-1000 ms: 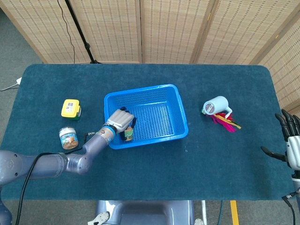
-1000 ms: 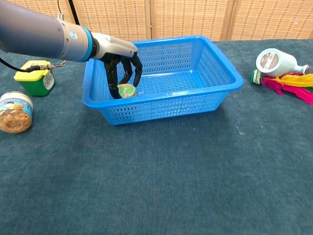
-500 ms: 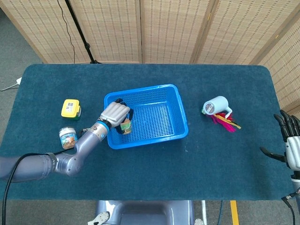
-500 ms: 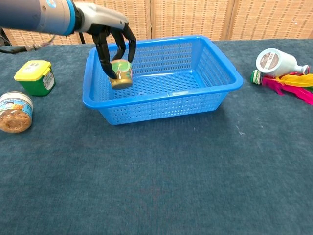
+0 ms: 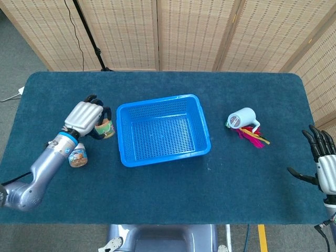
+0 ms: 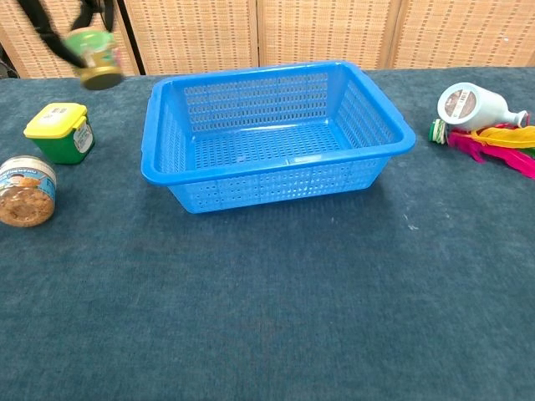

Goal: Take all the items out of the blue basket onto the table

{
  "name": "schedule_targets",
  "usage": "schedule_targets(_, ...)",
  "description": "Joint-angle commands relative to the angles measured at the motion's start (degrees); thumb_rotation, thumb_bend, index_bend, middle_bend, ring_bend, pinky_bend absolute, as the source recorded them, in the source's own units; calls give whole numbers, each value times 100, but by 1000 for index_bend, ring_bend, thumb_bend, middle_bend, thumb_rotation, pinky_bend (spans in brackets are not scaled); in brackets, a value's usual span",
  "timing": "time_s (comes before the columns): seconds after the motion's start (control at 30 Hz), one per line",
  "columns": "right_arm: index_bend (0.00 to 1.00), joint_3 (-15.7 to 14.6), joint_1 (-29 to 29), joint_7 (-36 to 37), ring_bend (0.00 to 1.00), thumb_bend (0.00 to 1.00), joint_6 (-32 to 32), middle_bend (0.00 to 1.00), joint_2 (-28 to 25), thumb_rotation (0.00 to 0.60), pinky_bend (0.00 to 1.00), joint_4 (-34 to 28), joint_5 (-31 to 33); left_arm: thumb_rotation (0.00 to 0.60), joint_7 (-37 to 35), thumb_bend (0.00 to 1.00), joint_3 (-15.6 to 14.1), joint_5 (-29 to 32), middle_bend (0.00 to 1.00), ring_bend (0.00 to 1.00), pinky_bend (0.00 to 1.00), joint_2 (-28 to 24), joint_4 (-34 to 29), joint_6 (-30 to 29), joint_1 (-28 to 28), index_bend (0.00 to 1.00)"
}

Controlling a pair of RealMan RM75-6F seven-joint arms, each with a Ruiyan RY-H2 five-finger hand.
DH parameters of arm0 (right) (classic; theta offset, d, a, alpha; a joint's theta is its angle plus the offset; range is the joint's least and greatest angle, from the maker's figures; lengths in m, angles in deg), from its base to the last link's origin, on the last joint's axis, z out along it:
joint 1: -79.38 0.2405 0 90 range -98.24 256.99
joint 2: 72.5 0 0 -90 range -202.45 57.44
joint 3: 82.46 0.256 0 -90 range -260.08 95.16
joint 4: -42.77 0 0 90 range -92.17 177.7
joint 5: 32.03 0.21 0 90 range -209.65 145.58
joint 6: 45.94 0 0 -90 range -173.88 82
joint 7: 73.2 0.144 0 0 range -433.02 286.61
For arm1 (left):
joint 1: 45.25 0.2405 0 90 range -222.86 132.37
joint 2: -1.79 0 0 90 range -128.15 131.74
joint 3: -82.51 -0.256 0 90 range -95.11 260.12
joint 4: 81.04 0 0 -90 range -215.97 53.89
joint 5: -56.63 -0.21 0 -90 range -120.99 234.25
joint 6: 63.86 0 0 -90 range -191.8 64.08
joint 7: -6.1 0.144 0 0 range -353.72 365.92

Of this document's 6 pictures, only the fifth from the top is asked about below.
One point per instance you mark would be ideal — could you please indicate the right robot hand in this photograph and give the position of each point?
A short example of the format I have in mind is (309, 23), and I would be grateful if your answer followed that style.
(326, 170)

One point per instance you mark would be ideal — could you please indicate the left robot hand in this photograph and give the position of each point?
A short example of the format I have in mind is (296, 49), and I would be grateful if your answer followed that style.
(82, 116)

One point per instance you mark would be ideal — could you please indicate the small green lidded can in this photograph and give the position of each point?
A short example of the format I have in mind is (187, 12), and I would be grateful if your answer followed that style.
(106, 130)

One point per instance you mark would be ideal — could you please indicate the clear jar blue white label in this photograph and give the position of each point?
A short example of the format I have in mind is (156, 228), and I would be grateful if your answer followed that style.
(78, 157)

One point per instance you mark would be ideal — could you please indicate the colourful feather shuttlecock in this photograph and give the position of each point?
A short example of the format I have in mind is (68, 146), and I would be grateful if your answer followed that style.
(252, 139)

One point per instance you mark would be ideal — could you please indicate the white plastic mug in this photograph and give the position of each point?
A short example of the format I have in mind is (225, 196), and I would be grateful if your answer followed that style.
(244, 116)

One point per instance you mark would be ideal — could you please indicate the white power adapter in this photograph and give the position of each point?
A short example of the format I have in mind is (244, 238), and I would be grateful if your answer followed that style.
(21, 90)

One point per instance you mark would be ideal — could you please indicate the black tripod stand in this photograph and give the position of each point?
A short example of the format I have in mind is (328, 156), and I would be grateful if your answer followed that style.
(90, 39)

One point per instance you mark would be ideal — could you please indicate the blue plastic basket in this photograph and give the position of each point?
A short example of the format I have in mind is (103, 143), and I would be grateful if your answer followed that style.
(162, 131)

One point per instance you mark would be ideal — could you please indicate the yellow floor tape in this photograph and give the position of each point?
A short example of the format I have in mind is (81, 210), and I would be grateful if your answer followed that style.
(262, 239)

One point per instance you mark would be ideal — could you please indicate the bamboo folding screen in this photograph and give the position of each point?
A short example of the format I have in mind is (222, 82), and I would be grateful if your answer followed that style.
(126, 31)

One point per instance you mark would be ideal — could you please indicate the dark blue table cloth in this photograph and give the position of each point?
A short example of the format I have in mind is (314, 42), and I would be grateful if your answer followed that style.
(168, 189)

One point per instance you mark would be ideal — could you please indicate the grey robot torso base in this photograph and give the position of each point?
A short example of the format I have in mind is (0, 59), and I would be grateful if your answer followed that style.
(162, 236)

